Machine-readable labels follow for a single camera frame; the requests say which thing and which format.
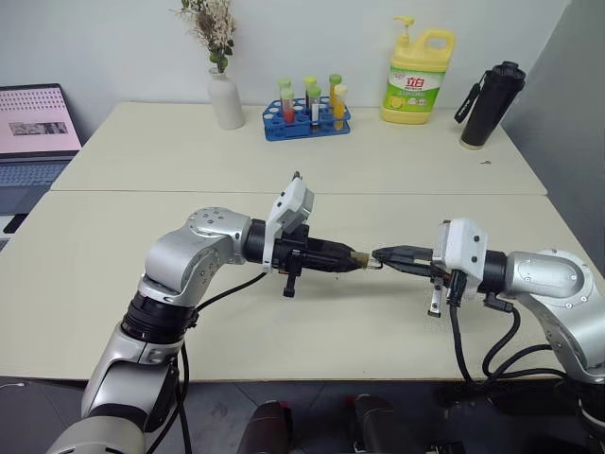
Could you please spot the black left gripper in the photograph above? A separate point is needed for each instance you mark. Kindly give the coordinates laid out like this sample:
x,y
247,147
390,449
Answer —
x,y
292,257

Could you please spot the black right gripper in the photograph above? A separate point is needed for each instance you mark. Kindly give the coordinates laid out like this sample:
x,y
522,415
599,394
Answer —
x,y
437,293

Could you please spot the brass padlock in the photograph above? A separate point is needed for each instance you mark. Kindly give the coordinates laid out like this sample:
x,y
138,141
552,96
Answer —
x,y
361,260

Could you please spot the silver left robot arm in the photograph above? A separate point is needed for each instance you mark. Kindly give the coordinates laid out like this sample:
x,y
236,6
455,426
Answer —
x,y
189,257

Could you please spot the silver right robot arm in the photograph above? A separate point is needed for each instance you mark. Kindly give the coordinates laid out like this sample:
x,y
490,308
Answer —
x,y
548,279

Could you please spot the blue test tube rack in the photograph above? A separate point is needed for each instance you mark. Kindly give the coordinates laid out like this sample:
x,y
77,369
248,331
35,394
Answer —
x,y
302,131

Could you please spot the yellow-capped orange liquid tube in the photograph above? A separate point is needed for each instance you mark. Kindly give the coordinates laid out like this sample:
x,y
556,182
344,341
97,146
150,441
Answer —
x,y
340,111

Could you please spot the green-capped red liquid tube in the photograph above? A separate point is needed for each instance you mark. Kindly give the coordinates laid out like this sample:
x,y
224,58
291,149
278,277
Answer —
x,y
287,113

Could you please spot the green-capped white label tube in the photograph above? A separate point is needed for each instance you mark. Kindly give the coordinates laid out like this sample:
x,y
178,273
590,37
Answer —
x,y
314,92

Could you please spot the yellow dish soap pump bottle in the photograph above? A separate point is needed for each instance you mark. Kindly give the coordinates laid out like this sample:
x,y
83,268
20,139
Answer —
x,y
411,90

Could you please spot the dark rounded shape red spot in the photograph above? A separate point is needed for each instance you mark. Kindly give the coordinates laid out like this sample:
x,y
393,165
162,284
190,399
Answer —
x,y
378,425
264,428

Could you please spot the lime-capped dark liquid tube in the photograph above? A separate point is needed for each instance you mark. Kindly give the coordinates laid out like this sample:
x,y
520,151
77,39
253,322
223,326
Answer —
x,y
309,81

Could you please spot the green-capped orange liquid tube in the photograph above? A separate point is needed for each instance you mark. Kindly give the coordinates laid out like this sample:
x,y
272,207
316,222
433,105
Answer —
x,y
334,79

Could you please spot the white ceramic vase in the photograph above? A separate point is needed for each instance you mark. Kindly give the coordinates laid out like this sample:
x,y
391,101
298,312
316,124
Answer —
x,y
227,101

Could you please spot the dried flower bunch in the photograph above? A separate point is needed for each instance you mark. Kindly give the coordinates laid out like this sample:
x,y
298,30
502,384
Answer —
x,y
215,23

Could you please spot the black flat device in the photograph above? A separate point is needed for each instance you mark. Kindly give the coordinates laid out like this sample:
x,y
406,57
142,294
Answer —
x,y
15,223

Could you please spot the open laptop pink screen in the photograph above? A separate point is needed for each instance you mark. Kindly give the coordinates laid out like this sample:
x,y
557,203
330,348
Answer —
x,y
33,118

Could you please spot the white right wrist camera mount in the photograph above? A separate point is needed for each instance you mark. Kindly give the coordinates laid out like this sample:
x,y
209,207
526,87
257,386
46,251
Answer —
x,y
465,246

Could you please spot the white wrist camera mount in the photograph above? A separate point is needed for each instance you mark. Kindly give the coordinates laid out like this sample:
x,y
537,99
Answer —
x,y
295,198
465,246

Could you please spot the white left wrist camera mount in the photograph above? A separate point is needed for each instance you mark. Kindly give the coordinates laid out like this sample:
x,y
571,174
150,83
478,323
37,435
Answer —
x,y
295,198

